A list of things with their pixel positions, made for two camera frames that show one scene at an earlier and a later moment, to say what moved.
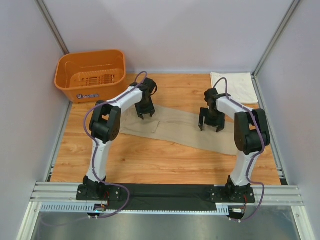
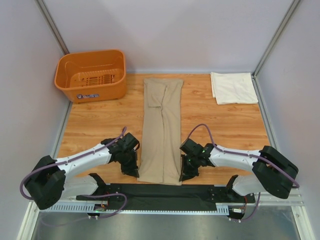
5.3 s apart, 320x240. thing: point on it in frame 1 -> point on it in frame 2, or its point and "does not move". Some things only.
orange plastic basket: x=89 y=77 does not move
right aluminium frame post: x=287 y=16 does not move
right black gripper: x=219 y=123 -> x=186 y=174
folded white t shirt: x=240 y=86 does not move
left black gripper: x=150 y=110 -> x=132 y=169
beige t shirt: x=181 y=127 -> x=161 y=146
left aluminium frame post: x=43 y=9 does not move
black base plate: x=166 y=197 does not move
